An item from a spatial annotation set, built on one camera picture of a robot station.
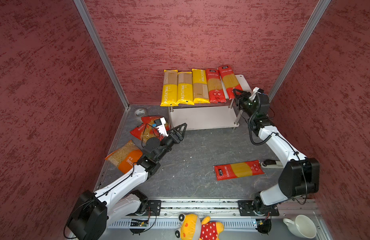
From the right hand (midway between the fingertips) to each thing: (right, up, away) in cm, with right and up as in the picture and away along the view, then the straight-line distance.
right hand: (229, 91), depth 77 cm
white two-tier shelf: (-6, -12, +29) cm, 33 cm away
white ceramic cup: (+31, -64, -11) cm, 72 cm away
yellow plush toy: (-20, -62, -14) cm, 67 cm away
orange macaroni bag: (-60, -38, +9) cm, 71 cm away
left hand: (-23, -19, -5) cm, 31 cm away
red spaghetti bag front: (+8, -45, +8) cm, 46 cm away
